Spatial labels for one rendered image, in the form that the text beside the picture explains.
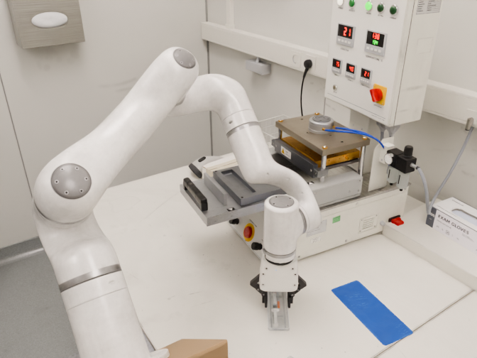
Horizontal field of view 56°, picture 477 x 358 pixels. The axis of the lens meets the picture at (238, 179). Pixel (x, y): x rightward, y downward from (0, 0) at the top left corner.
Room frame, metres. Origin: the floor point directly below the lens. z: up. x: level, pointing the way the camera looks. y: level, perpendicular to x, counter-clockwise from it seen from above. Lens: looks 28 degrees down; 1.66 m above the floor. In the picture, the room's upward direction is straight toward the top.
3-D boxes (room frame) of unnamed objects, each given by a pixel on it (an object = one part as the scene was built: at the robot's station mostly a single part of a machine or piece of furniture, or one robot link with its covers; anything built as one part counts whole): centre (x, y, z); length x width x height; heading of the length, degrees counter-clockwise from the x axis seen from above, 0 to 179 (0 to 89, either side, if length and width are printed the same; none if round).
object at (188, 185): (1.16, 0.13, 0.99); 0.15 x 0.02 x 0.04; 26
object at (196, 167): (1.76, 0.12, 0.79); 0.20 x 0.08 x 0.08; 124
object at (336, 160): (1.35, -0.27, 1.07); 0.22 x 0.17 x 0.10; 26
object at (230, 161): (1.65, 0.04, 0.80); 0.19 x 0.13 x 0.09; 124
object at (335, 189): (1.20, -0.26, 0.96); 0.26 x 0.05 x 0.07; 116
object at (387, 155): (1.21, -0.48, 1.05); 0.15 x 0.05 x 0.15; 26
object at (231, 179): (1.24, -0.04, 0.98); 0.20 x 0.17 x 0.03; 26
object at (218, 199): (1.22, 0.01, 0.97); 0.30 x 0.22 x 0.08; 116
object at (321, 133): (1.35, -0.31, 1.08); 0.31 x 0.24 x 0.13; 26
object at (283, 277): (0.93, -0.10, 0.89); 0.10 x 0.08 x 0.11; 88
